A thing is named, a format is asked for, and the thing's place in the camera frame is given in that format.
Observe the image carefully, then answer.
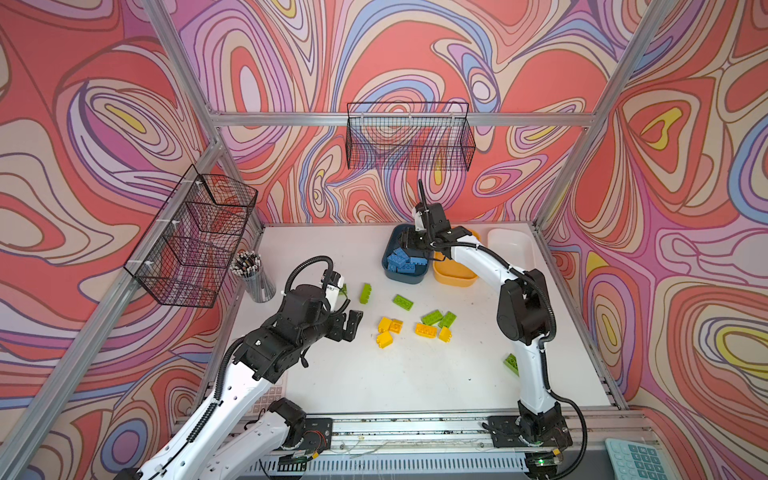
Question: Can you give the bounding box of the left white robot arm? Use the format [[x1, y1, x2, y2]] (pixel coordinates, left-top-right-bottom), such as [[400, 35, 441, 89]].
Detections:
[[116, 255, 362, 479]]

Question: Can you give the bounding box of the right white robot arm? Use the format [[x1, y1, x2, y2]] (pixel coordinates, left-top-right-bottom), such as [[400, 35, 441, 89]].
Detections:
[[401, 181, 588, 479]]

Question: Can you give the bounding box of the yellow lego top cluster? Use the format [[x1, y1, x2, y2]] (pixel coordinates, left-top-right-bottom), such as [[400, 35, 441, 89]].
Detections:
[[378, 317, 392, 333]]

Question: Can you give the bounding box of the yellow lego cluster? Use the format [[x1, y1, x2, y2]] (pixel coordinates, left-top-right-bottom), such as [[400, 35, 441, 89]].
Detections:
[[376, 331, 394, 349], [378, 317, 392, 333]]

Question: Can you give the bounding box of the yellow lego bottom cluster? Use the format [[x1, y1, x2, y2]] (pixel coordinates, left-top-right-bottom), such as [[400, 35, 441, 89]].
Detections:
[[376, 331, 394, 349]]

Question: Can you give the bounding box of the yellow plastic bin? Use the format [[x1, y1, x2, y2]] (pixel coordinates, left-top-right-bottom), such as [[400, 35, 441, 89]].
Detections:
[[432, 252, 478, 288]]

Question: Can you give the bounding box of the orange-yellow lego cluster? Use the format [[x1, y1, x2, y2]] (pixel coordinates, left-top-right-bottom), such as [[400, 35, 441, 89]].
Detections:
[[388, 320, 403, 334]]

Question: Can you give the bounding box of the dark teal plastic bin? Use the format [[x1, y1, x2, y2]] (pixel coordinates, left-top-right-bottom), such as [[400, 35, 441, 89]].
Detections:
[[381, 224, 429, 285]]

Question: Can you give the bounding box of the yellow lego long centre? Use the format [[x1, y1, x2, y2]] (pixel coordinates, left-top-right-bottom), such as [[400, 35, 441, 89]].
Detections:
[[414, 323, 438, 339]]

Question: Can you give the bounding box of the green lego pair left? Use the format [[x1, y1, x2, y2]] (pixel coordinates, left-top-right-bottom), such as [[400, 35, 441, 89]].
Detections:
[[420, 310, 443, 326]]

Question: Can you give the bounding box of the green lego pair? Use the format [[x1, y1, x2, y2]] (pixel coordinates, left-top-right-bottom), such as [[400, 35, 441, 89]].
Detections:
[[438, 311, 457, 328], [420, 310, 443, 326]]

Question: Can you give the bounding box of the metal cup of pens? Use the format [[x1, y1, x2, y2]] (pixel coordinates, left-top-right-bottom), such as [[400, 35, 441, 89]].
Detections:
[[230, 251, 276, 303]]

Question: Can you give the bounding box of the white plastic bin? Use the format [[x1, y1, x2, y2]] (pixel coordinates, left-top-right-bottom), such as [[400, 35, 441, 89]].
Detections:
[[487, 228, 536, 272]]

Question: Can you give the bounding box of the pink calculator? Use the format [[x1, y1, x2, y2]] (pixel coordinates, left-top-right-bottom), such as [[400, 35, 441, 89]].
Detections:
[[254, 384, 285, 413]]

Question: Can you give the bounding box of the green lego pair right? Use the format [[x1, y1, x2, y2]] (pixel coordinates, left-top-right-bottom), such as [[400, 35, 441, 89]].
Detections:
[[438, 311, 457, 328]]

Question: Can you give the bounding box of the yellow lego small centre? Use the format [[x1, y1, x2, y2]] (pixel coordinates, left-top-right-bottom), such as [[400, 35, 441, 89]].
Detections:
[[436, 327, 452, 343]]

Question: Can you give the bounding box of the teal calculator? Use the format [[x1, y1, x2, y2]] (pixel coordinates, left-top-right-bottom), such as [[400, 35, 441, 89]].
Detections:
[[605, 438, 673, 480]]

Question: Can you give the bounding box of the black wire basket back wall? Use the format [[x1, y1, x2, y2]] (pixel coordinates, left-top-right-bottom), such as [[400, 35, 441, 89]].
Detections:
[[345, 100, 476, 171]]

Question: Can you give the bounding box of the black wire basket wall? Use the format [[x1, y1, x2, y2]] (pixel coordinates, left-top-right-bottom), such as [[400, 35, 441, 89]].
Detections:
[[124, 166, 258, 308], [345, 100, 476, 171]]

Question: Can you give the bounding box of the black wire basket left wall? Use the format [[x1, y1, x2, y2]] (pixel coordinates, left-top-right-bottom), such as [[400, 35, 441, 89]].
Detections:
[[124, 166, 258, 308]]

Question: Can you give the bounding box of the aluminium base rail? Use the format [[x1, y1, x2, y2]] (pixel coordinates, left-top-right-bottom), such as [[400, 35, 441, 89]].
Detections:
[[161, 410, 655, 478]]

